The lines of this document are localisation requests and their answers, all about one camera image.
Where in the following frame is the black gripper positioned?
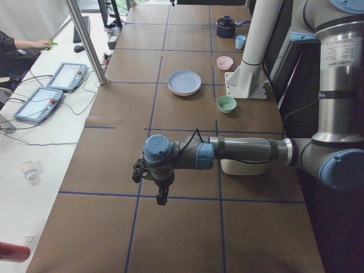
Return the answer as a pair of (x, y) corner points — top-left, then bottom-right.
(155, 181), (172, 205)

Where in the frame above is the blue plate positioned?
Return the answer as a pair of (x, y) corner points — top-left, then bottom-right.
(167, 70), (202, 96)

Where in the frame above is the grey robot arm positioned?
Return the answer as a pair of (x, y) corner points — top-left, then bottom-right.
(132, 1), (363, 205)

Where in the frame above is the person's dark sleeve forearm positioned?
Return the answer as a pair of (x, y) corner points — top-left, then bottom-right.
(1, 31), (38, 67)

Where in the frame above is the person's hand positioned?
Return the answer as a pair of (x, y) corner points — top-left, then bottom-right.
(32, 39), (53, 50)

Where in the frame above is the green bowl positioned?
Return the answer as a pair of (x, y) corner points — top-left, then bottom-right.
(217, 96), (237, 114)

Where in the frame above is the pink bowl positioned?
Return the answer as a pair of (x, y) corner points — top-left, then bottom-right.
(216, 56), (234, 71)

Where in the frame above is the paper cup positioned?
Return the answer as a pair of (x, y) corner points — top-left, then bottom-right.
(19, 161), (40, 186)

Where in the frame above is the far teach pendant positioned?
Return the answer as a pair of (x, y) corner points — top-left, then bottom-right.
(46, 63), (87, 93)

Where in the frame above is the teach pendant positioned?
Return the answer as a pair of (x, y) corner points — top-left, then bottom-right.
(13, 87), (64, 123)
(46, 63), (87, 93)

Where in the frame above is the near teach pendant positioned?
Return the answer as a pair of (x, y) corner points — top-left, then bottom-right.
(13, 87), (64, 123)

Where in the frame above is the black computer mouse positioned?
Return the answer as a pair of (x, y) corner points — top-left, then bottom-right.
(74, 45), (85, 53)

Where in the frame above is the light blue cup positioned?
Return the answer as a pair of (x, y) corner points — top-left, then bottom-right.
(235, 35), (246, 50)

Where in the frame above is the black monitor stand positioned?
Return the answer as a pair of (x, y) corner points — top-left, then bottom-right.
(98, 0), (122, 29)

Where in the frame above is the black keyboard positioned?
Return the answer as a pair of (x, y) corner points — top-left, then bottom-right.
(73, 15), (91, 44)

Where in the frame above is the dark blue pot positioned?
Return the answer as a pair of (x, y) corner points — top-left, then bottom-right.
(216, 15), (251, 38)

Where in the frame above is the red bottle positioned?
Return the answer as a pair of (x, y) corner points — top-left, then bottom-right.
(1, 242), (31, 263)

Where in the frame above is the white mount pole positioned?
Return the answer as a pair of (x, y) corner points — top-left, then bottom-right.
(241, 0), (285, 67)

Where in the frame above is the aluminium frame post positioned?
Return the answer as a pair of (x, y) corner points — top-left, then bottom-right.
(65, 0), (106, 85)

